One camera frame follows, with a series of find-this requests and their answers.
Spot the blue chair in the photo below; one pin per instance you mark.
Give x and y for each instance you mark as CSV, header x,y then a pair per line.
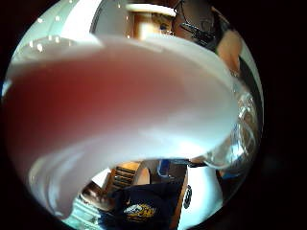
x,y
164,168

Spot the clear glass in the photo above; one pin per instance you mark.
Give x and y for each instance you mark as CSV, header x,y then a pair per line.
x,y
246,134

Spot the the person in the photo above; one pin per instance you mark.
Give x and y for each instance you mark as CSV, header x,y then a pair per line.
x,y
150,204

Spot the white plastic cup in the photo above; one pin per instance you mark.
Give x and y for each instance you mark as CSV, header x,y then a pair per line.
x,y
121,96

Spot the wooden slatted chair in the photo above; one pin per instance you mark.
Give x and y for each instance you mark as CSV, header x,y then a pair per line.
x,y
123,177

